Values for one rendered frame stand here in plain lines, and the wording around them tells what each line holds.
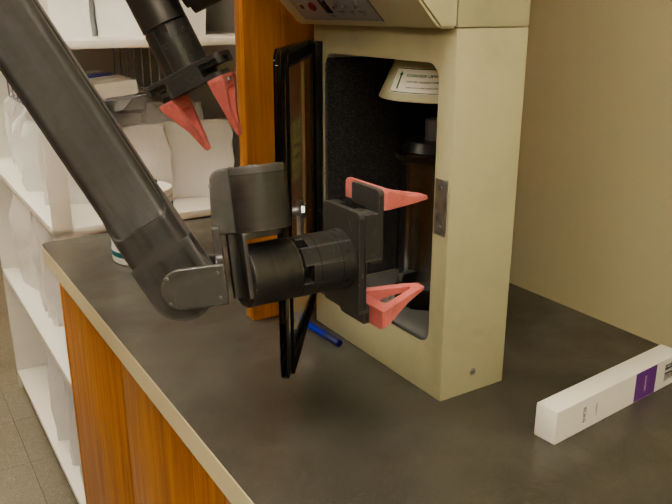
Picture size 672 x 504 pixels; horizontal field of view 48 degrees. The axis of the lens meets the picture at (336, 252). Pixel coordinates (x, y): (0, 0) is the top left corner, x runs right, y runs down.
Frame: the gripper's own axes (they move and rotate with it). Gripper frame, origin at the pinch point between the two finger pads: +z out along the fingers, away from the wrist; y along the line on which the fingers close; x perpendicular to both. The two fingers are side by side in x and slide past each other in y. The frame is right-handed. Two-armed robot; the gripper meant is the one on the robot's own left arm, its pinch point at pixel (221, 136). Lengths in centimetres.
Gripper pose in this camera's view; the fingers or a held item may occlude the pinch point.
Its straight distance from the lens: 96.1
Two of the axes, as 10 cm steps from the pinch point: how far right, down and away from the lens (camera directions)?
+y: -9.0, 3.8, 2.2
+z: 4.3, 8.7, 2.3
